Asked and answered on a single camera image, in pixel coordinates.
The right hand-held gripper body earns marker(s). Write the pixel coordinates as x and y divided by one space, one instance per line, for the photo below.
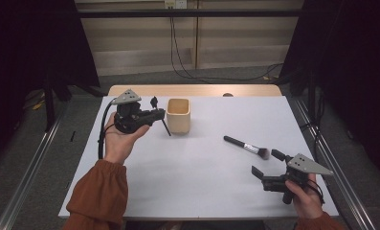
305 166

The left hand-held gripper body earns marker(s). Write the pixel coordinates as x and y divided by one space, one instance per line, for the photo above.
130 119

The thin black makeup brush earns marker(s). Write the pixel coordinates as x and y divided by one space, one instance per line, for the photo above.
166 126

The cream square cup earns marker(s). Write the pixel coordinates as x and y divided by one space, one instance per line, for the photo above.
178 123

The black powder makeup brush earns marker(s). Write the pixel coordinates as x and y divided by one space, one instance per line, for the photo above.
245 147

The person's left hand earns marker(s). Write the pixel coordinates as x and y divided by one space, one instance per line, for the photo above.
117 147

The person's right hand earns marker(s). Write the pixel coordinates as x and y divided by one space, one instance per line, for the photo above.
305 201

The wooden table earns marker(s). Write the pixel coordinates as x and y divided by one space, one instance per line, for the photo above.
194 90

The small black floor object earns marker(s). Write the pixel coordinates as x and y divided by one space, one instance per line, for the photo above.
72 136

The black metal stand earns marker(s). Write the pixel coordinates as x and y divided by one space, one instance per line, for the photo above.
49 105

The black curtain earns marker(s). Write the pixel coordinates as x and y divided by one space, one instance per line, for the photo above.
353 64
25 48

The aluminium floor rail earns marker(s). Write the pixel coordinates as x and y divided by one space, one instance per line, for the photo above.
31 172
334 166

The white wall socket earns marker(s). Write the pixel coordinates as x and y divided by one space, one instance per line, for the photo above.
175 3

